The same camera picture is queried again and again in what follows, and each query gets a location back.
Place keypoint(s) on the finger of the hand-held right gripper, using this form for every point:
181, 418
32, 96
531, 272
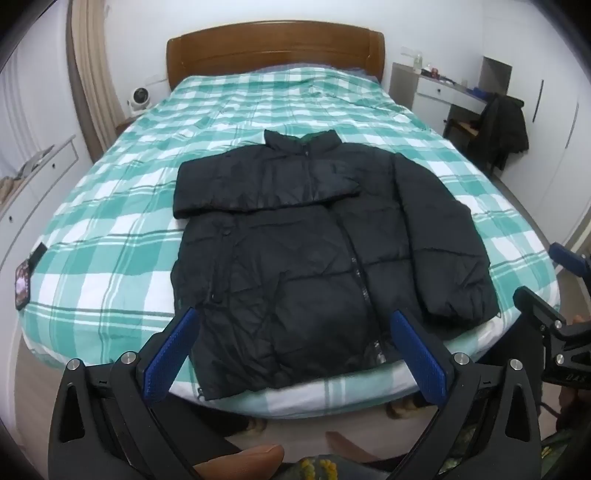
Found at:
565, 256
538, 304

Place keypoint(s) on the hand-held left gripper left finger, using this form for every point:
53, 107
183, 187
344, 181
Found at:
168, 355

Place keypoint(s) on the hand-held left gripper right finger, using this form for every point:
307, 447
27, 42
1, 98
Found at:
418, 355

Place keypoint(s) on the black puffer jacket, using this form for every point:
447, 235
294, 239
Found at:
286, 258

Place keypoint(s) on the person's left hand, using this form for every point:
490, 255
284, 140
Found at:
240, 461

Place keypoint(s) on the white wardrobe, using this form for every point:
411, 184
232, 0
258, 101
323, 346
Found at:
554, 138

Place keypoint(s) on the black coat on chair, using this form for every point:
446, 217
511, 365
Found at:
501, 129

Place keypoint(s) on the bed with green checked sheet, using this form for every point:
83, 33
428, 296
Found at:
115, 221

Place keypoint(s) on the dark patterned card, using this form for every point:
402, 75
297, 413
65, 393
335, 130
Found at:
25, 281

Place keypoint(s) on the wooden chair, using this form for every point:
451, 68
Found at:
459, 127

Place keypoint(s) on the grey board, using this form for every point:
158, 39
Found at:
496, 74

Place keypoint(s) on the white desk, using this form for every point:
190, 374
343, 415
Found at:
434, 92

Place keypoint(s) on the white dresser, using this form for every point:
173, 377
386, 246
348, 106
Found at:
41, 184

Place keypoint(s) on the clear bottle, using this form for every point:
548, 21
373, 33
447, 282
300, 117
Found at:
419, 62

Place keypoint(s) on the white round fan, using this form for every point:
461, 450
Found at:
138, 99

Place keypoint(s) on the beige curtain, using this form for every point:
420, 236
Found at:
92, 74

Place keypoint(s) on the wooden headboard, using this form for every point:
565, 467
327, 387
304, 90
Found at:
277, 46

